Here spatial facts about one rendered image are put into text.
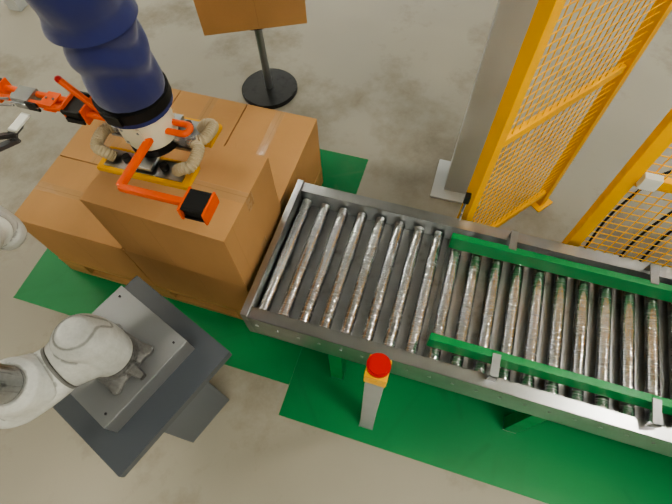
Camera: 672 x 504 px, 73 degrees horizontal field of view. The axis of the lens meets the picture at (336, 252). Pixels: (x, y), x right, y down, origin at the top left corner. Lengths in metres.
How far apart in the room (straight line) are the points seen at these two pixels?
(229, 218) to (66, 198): 1.08
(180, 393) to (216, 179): 0.78
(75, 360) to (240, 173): 0.84
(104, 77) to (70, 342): 0.72
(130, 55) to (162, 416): 1.10
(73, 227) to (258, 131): 1.00
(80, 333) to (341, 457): 1.34
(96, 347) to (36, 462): 1.33
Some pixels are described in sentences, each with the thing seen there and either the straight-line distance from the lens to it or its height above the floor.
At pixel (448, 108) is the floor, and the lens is 3.39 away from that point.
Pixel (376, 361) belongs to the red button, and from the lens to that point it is 1.32.
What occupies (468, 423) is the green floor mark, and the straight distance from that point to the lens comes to 2.40.
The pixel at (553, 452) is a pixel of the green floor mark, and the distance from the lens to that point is 2.50.
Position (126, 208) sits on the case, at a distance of 1.85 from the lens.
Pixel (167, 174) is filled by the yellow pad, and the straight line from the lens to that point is 1.62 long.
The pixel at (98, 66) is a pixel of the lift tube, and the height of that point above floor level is 1.54.
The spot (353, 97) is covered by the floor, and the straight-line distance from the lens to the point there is 3.41.
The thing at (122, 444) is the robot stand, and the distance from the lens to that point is 1.73.
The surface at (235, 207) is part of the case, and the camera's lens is 1.71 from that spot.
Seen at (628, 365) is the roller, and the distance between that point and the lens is 2.11.
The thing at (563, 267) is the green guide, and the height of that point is 0.62.
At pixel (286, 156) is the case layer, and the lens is 2.35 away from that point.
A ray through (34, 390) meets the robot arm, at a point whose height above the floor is 1.09.
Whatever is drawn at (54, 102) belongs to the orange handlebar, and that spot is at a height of 1.25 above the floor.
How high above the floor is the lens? 2.31
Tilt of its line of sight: 61 degrees down
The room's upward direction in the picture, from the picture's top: 3 degrees counter-clockwise
